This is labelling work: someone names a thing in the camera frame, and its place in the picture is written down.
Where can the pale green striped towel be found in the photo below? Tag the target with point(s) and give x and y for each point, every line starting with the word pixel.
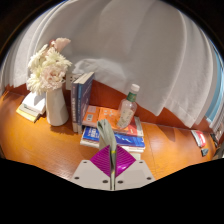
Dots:
pixel 107 135

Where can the window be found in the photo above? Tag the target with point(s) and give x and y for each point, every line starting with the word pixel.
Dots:
pixel 217 100

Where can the red and white booklet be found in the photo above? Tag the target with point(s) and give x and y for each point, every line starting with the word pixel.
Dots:
pixel 199 138

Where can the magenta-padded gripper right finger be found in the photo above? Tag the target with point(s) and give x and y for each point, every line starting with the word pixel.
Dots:
pixel 135 173

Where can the small dark object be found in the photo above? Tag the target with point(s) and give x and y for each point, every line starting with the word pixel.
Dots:
pixel 204 152

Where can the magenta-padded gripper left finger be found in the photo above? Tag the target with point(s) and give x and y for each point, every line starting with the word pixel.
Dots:
pixel 90 173

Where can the white ceramic vase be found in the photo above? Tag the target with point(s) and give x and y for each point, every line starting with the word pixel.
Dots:
pixel 57 110

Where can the white and pink flower bouquet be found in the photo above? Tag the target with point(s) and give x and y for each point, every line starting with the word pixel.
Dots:
pixel 50 68

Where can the yellow book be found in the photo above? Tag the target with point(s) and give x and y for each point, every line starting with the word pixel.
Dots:
pixel 26 114

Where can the clear plastic bottle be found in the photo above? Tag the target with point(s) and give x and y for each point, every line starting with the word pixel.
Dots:
pixel 127 110

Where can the blue upright book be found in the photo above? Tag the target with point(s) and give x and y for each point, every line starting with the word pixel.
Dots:
pixel 85 100

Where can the white book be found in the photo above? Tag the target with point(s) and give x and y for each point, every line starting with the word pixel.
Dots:
pixel 35 102

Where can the white curtain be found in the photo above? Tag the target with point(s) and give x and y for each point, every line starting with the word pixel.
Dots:
pixel 133 50

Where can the orange book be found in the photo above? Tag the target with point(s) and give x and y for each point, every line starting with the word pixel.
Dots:
pixel 96 116

